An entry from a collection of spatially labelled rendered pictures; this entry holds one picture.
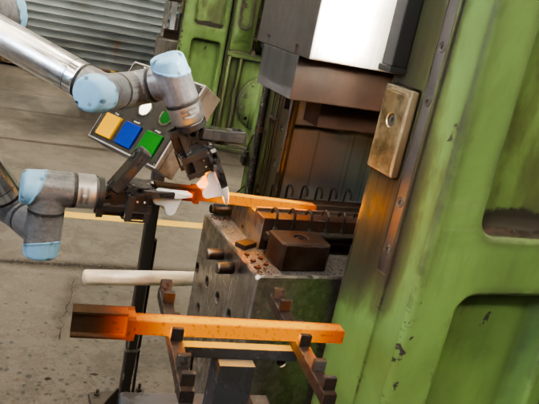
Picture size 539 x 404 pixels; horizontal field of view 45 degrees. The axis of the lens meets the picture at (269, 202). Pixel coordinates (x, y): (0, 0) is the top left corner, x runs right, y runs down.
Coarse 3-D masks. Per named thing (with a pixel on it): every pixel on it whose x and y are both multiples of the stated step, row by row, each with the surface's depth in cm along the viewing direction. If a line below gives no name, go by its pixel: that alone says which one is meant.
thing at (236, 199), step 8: (160, 184) 145; (168, 184) 147; (176, 184) 149; (184, 184) 150; (192, 184) 151; (192, 192) 150; (200, 192) 148; (232, 192) 155; (192, 200) 149; (200, 200) 150; (208, 200) 151; (216, 200) 152; (232, 200) 153; (240, 200) 154; (248, 200) 155; (256, 200) 156; (264, 200) 156; (272, 200) 157; (280, 200) 159; (288, 200) 161; (296, 200) 163; (304, 208) 161; (312, 208) 162
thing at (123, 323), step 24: (72, 312) 97; (96, 312) 97; (120, 312) 99; (72, 336) 98; (96, 336) 99; (120, 336) 100; (192, 336) 103; (216, 336) 104; (240, 336) 105; (264, 336) 106; (288, 336) 107; (312, 336) 108; (336, 336) 110
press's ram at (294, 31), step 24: (288, 0) 146; (312, 0) 136; (336, 0) 134; (360, 0) 136; (384, 0) 138; (264, 24) 158; (288, 24) 146; (312, 24) 135; (336, 24) 135; (360, 24) 137; (384, 24) 140; (288, 48) 145; (312, 48) 135; (336, 48) 137; (360, 48) 139; (384, 48) 142
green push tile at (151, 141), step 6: (150, 132) 189; (144, 138) 189; (150, 138) 188; (156, 138) 187; (162, 138) 186; (138, 144) 190; (144, 144) 188; (150, 144) 187; (156, 144) 186; (150, 150) 186; (156, 150) 186
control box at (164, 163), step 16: (144, 64) 205; (208, 96) 189; (112, 112) 202; (128, 112) 198; (160, 112) 191; (208, 112) 191; (96, 128) 203; (144, 128) 192; (160, 128) 189; (112, 144) 196; (160, 144) 186; (160, 160) 184; (176, 160) 188
